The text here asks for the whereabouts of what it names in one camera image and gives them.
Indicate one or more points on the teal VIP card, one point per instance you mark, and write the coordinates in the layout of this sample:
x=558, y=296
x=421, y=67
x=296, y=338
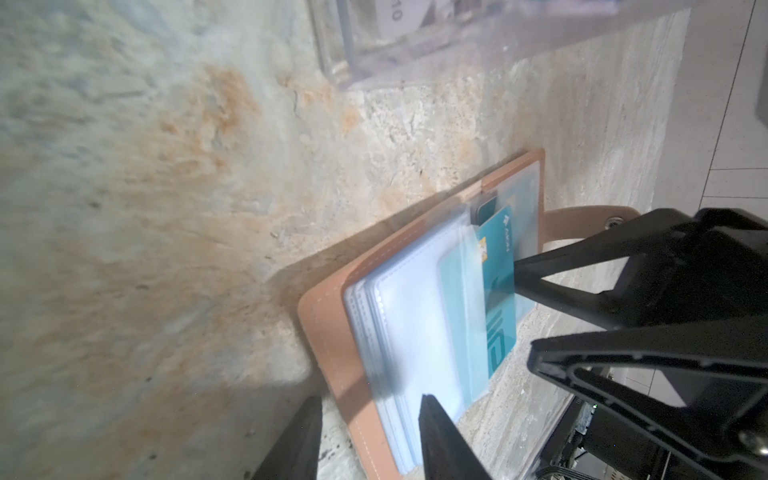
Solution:
x=496, y=240

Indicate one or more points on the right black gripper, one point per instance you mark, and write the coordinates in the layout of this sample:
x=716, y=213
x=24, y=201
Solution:
x=698, y=390

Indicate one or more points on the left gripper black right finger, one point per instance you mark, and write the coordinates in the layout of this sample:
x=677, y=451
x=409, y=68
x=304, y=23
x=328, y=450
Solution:
x=446, y=454

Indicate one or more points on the brown leather card holder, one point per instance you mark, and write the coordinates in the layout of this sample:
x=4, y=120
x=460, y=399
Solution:
x=326, y=324

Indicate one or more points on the clear acrylic card box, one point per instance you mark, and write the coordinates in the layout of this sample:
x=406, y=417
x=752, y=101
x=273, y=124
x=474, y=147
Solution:
x=385, y=44

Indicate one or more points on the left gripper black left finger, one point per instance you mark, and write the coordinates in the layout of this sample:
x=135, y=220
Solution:
x=295, y=455

